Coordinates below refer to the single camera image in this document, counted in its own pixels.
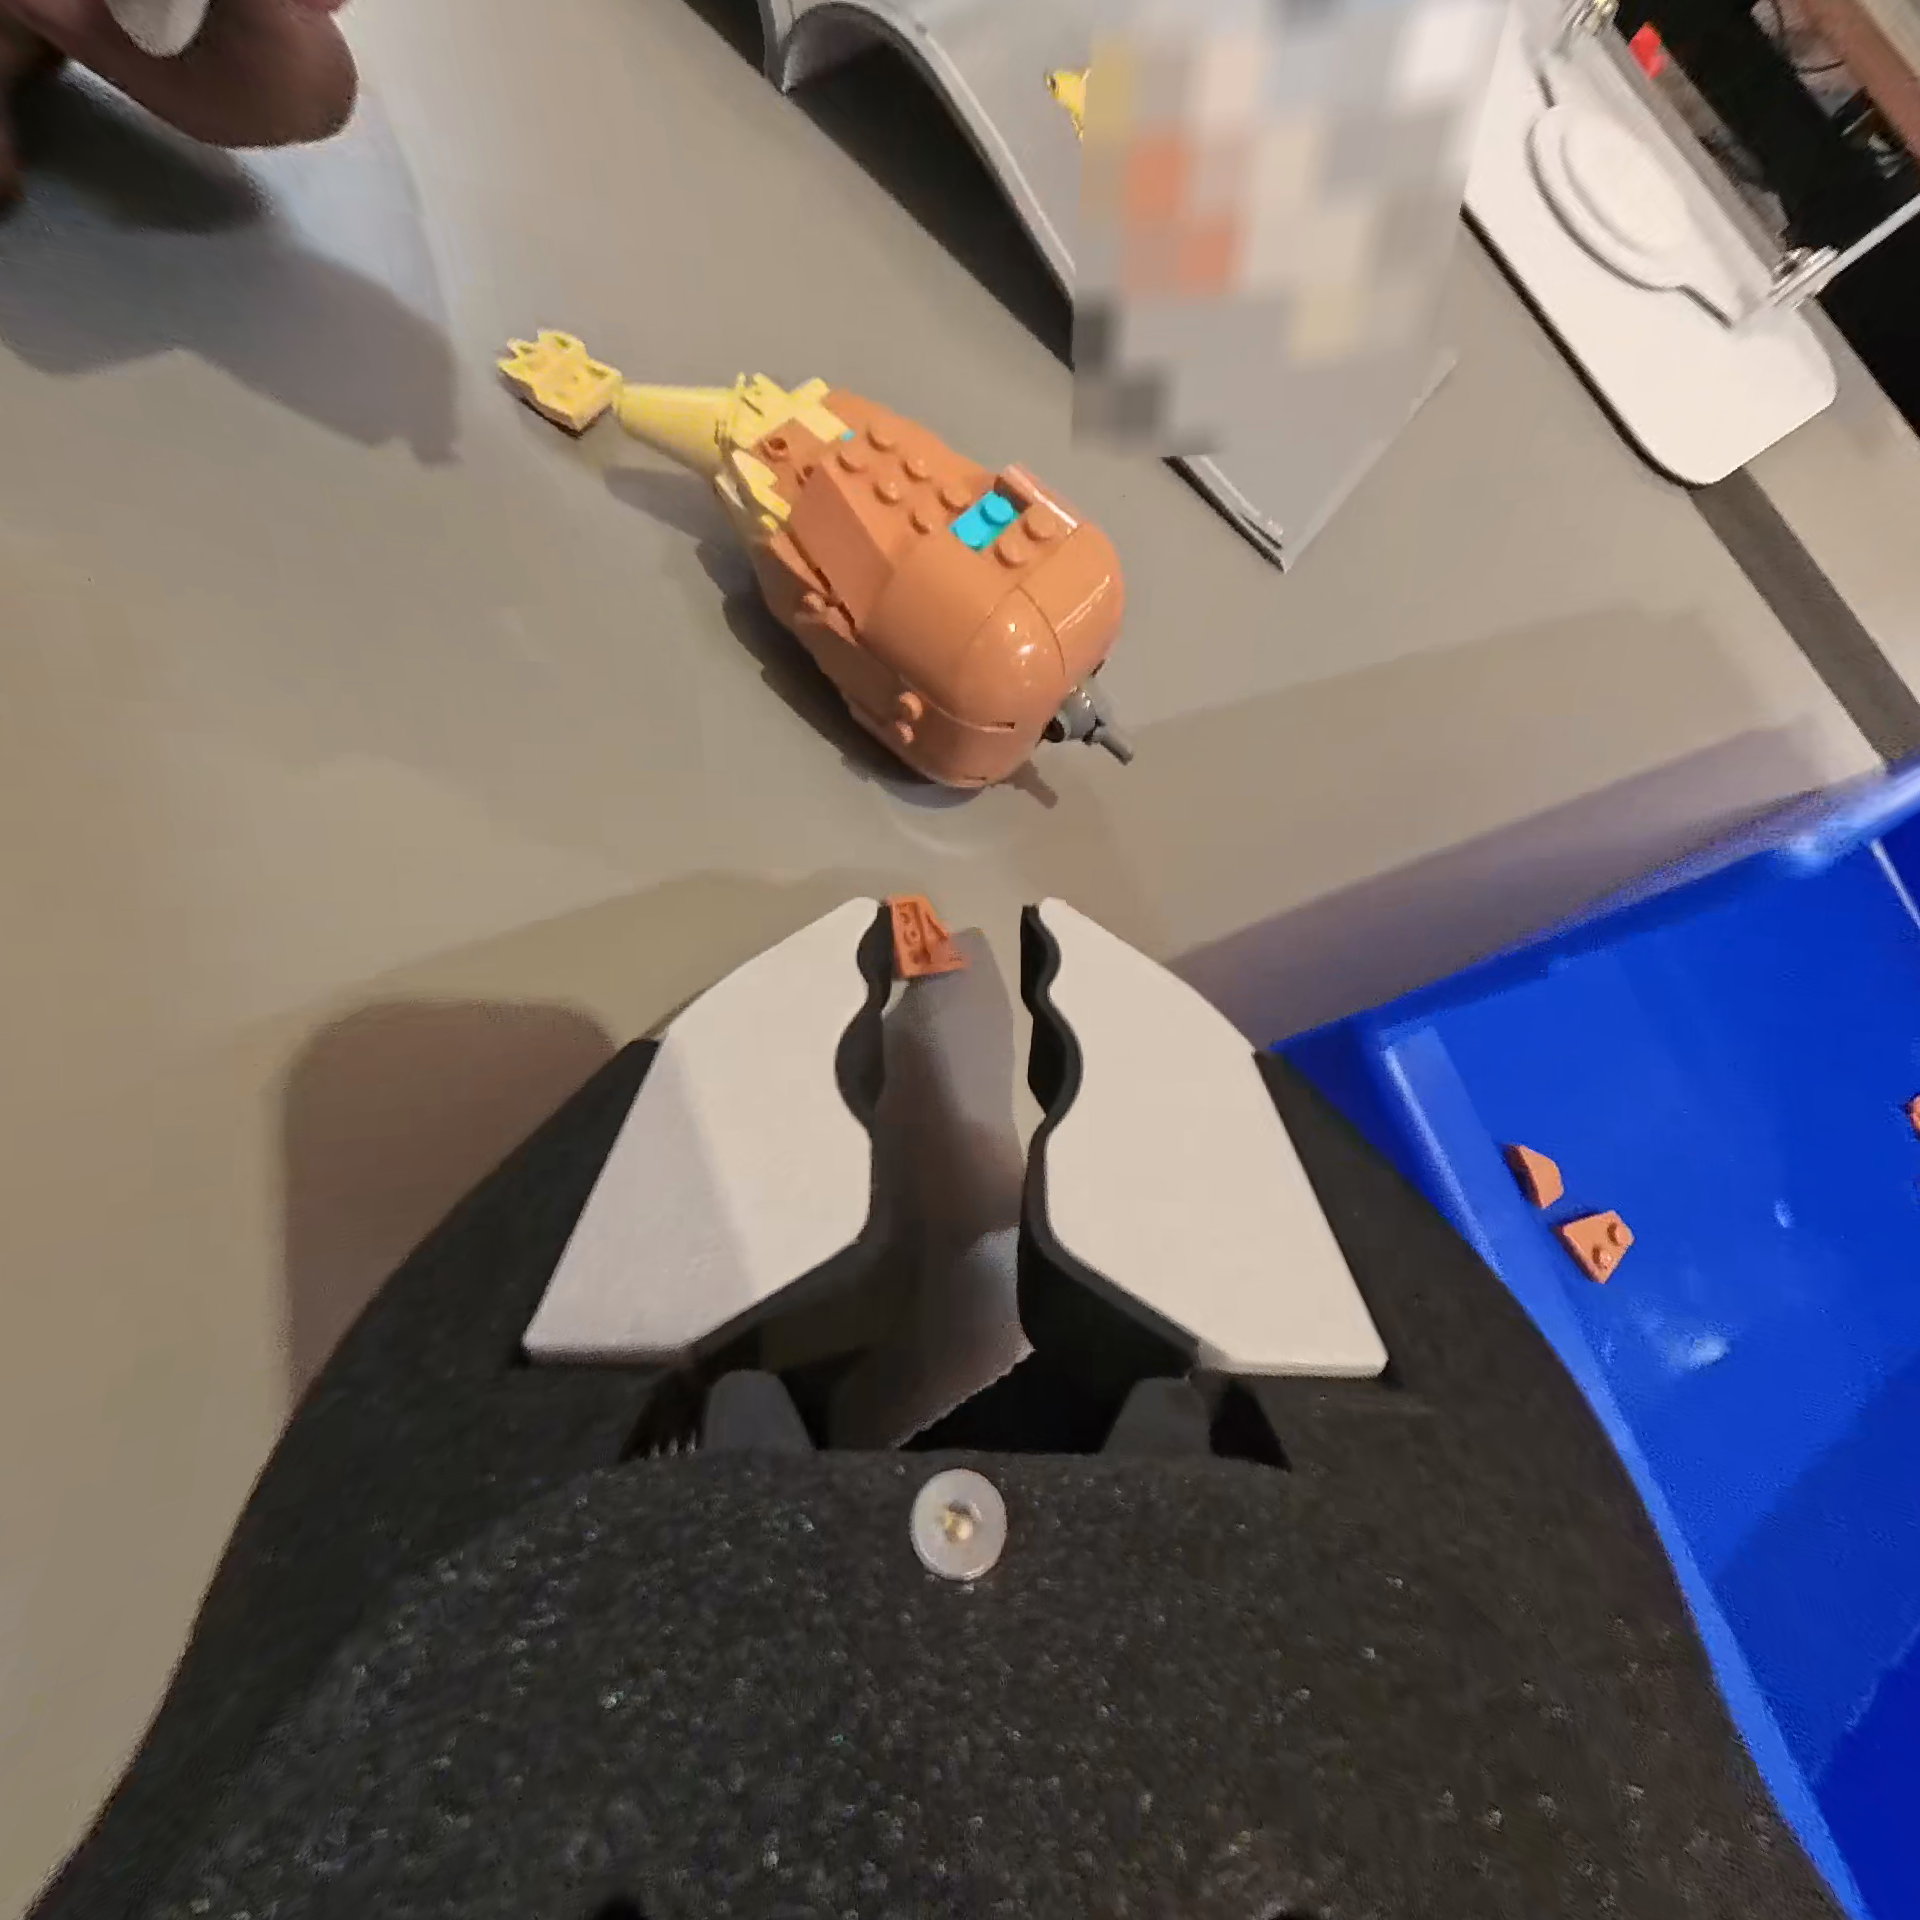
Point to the white panel stand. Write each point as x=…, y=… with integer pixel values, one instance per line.
x=1652, y=299

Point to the grey instruction booklet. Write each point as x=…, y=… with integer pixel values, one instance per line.
x=974, y=59

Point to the person's left hand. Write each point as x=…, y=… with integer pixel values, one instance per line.
x=255, y=82

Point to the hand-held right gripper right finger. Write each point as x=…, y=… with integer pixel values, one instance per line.
x=1201, y=1200

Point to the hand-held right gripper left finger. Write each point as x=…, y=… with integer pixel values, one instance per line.
x=705, y=1184

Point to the orange toy brick model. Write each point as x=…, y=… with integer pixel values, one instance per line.
x=931, y=599

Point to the blue plastic bin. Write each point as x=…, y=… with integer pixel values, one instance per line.
x=1724, y=1424

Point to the tan brick assembly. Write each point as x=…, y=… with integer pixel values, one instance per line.
x=564, y=383

